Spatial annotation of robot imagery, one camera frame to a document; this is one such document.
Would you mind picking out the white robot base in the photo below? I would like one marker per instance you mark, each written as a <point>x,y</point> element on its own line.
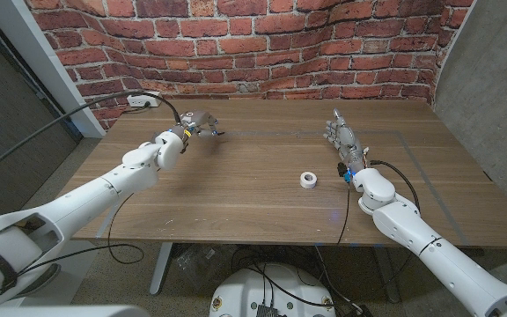
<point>244,290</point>

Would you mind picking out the white pillar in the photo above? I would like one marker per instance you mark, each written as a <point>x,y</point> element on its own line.
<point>38,53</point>

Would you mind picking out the grey metal table leg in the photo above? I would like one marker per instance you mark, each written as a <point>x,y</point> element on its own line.
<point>160,268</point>
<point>387,277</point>

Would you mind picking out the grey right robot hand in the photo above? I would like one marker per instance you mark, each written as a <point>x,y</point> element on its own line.
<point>348,140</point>

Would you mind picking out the white power strip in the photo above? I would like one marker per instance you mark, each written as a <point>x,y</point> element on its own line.
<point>139,101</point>

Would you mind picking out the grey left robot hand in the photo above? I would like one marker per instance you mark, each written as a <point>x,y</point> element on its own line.
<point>196,120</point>

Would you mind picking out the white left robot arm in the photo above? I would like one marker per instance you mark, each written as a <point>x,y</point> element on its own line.
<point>90,193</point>

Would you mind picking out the white tape roll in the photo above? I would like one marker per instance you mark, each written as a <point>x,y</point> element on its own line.
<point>308,180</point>

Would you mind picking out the clear plastic bag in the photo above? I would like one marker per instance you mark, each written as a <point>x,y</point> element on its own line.
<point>200,264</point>

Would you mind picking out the red brick printed backdrop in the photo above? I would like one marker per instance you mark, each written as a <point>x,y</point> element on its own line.
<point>258,48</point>

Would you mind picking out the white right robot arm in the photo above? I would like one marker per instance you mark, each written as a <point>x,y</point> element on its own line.
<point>434,251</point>

